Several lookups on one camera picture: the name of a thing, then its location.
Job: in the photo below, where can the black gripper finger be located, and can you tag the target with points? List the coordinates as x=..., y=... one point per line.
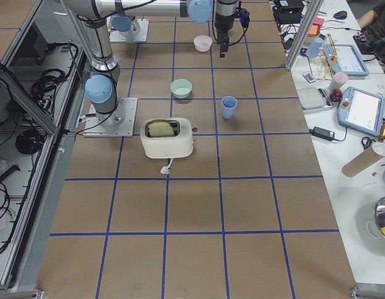
x=221, y=48
x=225, y=43

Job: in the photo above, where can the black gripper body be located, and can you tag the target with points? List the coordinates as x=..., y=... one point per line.
x=223, y=21

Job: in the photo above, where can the blue plastic cup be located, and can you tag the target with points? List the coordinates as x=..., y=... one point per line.
x=228, y=106

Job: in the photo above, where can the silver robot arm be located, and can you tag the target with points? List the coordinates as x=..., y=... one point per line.
x=93, y=16

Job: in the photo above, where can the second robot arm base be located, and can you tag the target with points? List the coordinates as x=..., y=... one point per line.
x=126, y=26

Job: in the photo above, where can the pink plastic bowl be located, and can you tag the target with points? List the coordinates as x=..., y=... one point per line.
x=202, y=43

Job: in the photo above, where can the green plastic bowl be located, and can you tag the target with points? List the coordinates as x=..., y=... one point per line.
x=181, y=88

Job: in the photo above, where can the black electronics box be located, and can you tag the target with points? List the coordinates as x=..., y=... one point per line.
x=288, y=11

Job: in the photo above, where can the blue cup on rack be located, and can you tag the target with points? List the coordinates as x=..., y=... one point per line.
x=314, y=48

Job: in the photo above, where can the orange sticky note pad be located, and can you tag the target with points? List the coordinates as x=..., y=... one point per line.
x=316, y=27

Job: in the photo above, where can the small remote control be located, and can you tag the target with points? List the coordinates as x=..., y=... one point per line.
x=309, y=77

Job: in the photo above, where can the grey kitchen scale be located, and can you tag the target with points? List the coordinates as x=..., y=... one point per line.
x=314, y=100

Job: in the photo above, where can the bread slice in toaster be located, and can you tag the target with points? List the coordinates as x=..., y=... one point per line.
x=160, y=129

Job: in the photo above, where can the white toaster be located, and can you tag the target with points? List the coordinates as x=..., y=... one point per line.
x=178, y=146

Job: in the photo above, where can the black computer mouse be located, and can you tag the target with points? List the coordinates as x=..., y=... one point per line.
x=340, y=15

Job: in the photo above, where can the far teach pendant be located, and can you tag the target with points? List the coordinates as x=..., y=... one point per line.
x=345, y=58

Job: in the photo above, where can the teach pendant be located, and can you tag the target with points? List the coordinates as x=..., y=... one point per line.
x=345, y=58
x=361, y=111

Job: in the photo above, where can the red apple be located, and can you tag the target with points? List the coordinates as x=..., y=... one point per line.
x=336, y=95

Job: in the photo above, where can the black power adapter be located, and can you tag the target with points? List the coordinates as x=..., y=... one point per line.
x=322, y=133

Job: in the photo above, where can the near teach pendant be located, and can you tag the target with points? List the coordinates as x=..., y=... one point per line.
x=361, y=111

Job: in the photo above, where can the seated person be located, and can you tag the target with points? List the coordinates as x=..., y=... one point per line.
x=371, y=39

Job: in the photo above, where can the brass cylinder tool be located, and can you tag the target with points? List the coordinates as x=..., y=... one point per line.
x=381, y=136

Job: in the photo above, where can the cardboard tube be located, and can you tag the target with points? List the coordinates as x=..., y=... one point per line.
x=364, y=160

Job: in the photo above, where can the steel mixing bowl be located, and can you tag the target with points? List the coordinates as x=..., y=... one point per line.
x=379, y=215

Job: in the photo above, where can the aluminium frame post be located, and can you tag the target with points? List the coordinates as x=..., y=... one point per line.
x=310, y=15

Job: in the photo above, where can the gold wire cup rack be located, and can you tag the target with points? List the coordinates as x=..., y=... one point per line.
x=318, y=66

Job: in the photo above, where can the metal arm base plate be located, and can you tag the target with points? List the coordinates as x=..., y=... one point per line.
x=120, y=123

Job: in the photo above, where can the aluminium cage frame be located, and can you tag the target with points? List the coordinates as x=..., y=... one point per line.
x=41, y=68

